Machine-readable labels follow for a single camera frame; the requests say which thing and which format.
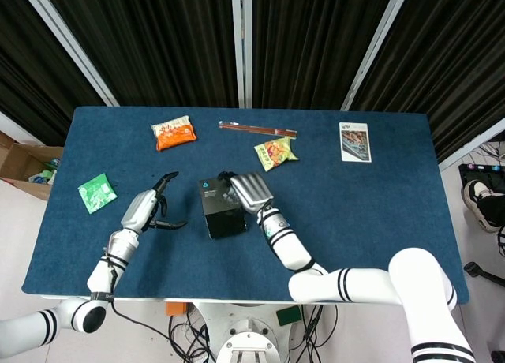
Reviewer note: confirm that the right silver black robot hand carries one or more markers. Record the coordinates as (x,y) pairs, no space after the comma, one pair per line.
(252,191)

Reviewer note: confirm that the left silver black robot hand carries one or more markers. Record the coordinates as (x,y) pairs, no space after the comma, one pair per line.
(138,211)

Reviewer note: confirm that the black cardboard folding box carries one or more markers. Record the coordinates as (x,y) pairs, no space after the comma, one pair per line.
(225,225)

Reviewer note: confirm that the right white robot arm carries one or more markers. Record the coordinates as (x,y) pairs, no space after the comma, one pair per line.
(355,284)

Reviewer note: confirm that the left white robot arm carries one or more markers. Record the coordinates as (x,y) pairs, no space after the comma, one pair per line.
(100,274)

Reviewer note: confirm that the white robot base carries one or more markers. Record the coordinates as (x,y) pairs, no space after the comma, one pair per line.
(248,331)

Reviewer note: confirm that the yellow green snack packet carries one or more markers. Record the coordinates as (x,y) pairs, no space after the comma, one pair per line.
(276,154)

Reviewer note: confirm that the green sachet packet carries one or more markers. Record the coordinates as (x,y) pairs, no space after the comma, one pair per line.
(96,193)

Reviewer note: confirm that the wrapped red brown chopsticks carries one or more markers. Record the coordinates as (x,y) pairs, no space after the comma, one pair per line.
(256,129)

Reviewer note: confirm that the orange snack packet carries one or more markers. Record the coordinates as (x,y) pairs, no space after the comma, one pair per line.
(175,136)

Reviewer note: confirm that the crumpled plastic packaging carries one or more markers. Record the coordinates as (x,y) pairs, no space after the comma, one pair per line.
(41,177)

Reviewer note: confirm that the orange block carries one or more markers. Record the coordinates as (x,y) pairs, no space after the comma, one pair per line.
(175,307)

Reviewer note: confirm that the blue table mat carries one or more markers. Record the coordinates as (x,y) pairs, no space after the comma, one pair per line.
(355,221)

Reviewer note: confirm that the white picture card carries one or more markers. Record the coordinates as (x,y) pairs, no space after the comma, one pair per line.
(356,142)

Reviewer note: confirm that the dark green block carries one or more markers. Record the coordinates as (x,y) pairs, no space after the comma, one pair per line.
(289,316)

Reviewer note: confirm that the brown cardboard carton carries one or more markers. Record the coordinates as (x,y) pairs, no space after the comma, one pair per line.
(16,158)

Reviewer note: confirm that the dark pleated curtain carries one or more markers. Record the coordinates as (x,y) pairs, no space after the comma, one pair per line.
(453,63)
(158,43)
(31,63)
(315,43)

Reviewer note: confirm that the black and white sneaker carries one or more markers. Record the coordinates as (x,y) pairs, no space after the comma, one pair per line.
(477,205)

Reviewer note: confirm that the black trouser leg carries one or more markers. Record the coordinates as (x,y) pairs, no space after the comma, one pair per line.
(497,209)

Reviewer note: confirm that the white frame post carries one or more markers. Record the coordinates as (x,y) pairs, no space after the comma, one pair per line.
(241,43)
(473,146)
(16,128)
(66,39)
(376,43)

